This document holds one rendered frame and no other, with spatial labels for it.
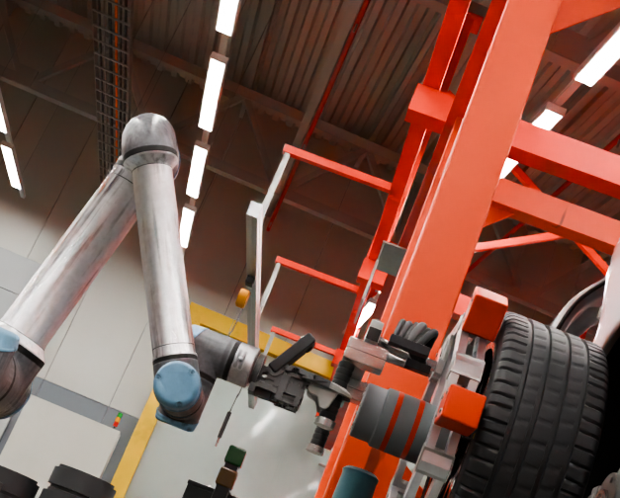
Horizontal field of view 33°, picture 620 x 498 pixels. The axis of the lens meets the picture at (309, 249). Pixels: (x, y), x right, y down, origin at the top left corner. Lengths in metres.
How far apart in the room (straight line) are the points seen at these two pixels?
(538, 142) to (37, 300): 4.22
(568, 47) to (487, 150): 7.09
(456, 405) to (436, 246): 1.01
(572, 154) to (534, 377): 4.00
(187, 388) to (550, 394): 0.72
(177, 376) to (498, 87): 1.61
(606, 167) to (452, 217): 3.14
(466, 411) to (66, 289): 0.88
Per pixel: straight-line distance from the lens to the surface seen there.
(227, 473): 2.32
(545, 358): 2.25
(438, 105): 6.08
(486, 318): 2.30
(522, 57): 3.35
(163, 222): 2.17
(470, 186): 3.12
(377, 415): 2.36
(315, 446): 2.55
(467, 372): 2.20
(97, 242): 2.31
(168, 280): 2.13
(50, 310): 2.29
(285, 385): 2.21
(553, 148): 6.10
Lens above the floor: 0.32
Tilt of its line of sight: 20 degrees up
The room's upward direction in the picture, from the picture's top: 22 degrees clockwise
